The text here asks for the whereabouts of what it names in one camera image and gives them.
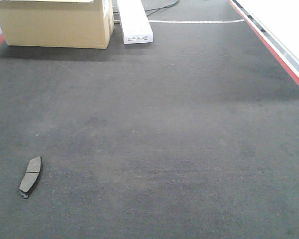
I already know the cardboard box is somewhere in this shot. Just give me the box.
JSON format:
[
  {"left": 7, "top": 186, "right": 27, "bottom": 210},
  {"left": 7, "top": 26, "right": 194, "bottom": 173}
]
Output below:
[{"left": 0, "top": 0, "right": 114, "bottom": 49}]

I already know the black floor cable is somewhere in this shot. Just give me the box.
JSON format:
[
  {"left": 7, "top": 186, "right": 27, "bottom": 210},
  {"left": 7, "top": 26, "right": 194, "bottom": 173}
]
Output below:
[{"left": 144, "top": 0, "right": 181, "bottom": 17}]

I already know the long white box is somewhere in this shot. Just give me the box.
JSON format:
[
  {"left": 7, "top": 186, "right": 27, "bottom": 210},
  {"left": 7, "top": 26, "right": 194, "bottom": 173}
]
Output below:
[{"left": 117, "top": 0, "right": 153, "bottom": 44}]

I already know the grey brake pad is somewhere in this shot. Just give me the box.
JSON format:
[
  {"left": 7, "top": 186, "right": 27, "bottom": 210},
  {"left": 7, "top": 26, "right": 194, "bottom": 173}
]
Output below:
[{"left": 19, "top": 156, "right": 43, "bottom": 199}]

